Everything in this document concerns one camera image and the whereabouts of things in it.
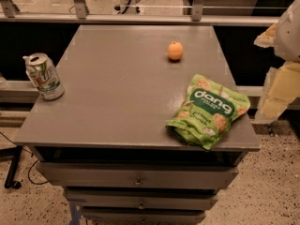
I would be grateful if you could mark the orange fruit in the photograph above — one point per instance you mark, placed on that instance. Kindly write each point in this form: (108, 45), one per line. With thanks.
(175, 51)

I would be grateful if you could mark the grey drawer cabinet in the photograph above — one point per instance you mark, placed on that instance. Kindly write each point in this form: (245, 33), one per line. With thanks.
(121, 89)

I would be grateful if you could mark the black stand leg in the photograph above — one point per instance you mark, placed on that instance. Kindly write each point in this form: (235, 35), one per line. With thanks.
(14, 154)

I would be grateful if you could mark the green rice chip bag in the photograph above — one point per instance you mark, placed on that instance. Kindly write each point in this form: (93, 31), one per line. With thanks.
(207, 112)

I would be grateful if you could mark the bottom grey drawer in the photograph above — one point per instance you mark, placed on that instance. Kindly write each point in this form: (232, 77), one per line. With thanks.
(143, 216)

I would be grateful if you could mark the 7up soda can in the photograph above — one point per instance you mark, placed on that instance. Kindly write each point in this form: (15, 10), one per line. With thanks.
(42, 73)

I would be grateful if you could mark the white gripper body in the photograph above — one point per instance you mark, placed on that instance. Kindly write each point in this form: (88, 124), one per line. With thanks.
(290, 37)

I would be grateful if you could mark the grey drawer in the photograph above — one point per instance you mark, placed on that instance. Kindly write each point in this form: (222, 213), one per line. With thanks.
(143, 216)
(141, 199)
(136, 175)

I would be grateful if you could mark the middle grey drawer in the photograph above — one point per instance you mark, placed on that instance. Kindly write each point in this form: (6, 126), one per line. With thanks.
(141, 199)

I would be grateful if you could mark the top grey drawer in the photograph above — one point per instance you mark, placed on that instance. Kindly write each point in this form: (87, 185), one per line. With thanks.
(136, 175)

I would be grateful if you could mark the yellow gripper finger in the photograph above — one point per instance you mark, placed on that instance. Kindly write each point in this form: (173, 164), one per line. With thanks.
(281, 88)
(267, 38)

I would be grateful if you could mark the metal window rail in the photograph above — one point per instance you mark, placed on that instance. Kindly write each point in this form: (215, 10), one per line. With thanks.
(211, 12)

